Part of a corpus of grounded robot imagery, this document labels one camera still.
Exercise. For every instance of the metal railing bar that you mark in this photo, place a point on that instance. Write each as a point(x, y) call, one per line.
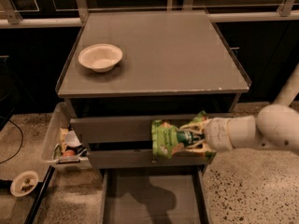
point(214, 18)

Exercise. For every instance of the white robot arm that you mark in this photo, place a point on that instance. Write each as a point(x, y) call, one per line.
point(276, 127)

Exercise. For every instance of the orange item in bin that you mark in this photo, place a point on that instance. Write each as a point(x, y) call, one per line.
point(69, 153)

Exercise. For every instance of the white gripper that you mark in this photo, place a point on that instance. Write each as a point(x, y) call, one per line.
point(217, 133)

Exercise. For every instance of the grey top drawer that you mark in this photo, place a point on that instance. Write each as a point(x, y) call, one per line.
point(121, 129)

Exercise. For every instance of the white cup in bin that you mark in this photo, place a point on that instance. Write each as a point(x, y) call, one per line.
point(71, 139)

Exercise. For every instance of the grey bottom drawer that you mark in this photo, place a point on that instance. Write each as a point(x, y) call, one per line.
point(154, 196)

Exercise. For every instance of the grey drawer cabinet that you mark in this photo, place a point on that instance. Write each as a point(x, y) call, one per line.
point(173, 63)

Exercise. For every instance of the grey middle drawer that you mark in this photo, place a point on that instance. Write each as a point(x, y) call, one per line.
point(133, 158)

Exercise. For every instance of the clear plastic storage bin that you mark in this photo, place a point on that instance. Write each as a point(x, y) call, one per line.
point(60, 119)

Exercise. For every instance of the white bowl on floor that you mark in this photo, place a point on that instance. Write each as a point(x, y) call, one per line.
point(24, 183)

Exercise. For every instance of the green rice chip bag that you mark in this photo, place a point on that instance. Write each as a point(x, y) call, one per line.
point(169, 140)

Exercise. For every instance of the white pipe post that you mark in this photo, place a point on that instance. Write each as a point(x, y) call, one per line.
point(290, 89)

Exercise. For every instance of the grey drawer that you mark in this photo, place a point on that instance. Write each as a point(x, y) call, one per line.
point(121, 129)
point(154, 196)
point(133, 158)

